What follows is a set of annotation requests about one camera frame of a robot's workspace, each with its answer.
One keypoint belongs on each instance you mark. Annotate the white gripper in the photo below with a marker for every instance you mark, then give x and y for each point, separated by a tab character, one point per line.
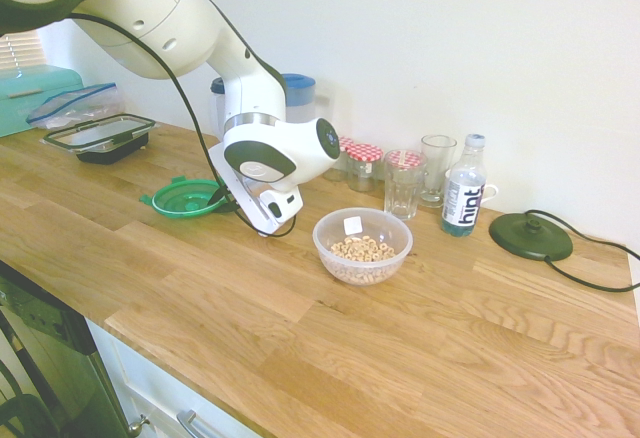
245	203

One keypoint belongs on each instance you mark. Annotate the green round container lid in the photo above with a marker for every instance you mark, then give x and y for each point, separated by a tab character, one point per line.
175	201

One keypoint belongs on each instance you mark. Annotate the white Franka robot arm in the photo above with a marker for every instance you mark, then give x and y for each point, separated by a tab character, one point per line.
150	8

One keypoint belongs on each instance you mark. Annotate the clear pitcher with dark lid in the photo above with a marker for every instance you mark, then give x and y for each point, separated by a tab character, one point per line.
216	108

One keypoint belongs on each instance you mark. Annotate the clear pitcher with blue lid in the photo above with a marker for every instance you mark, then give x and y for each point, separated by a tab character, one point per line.
302	100

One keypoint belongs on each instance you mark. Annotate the rectangular container with green-rimmed lid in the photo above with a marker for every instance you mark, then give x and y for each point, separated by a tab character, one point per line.
100	135

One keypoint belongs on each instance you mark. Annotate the glass jar red checkered lid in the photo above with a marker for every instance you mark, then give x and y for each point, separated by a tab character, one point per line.
345	144
406	158
364	165

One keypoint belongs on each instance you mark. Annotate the clear plastic food bowl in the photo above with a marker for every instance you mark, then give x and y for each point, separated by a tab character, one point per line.
362	263

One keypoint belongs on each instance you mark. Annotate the cereal rings heap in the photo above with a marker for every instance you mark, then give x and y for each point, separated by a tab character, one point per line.
362	250

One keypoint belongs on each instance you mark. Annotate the clear zip bag blue seal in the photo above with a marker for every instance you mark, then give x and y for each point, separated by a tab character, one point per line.
75	105

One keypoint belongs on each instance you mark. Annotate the faceted clear glass tumbler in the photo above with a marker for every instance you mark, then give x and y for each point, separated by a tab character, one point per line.
405	193

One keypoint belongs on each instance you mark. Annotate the teal bread box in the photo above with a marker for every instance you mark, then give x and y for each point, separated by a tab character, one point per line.
30	95

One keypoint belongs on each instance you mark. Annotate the tall clear drinking glass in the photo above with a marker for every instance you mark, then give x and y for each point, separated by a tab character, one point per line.
439	168

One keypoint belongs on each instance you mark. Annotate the dark dishwasher front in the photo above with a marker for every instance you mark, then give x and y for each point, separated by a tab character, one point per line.
55	358

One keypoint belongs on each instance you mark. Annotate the silver cabinet knob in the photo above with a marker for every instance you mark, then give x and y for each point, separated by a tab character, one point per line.
137	424

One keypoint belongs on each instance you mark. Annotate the hint water bottle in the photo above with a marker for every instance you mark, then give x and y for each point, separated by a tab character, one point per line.
462	198

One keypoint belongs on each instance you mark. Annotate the window blind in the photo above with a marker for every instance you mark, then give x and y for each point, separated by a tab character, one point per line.
17	50

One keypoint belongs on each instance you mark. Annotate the white ceramic mug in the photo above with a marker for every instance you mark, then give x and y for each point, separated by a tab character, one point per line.
488	189

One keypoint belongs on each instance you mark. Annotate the dark kettle base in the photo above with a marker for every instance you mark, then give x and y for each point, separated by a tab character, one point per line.
530	238

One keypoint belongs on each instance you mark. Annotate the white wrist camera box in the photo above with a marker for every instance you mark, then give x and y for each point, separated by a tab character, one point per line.
282	205

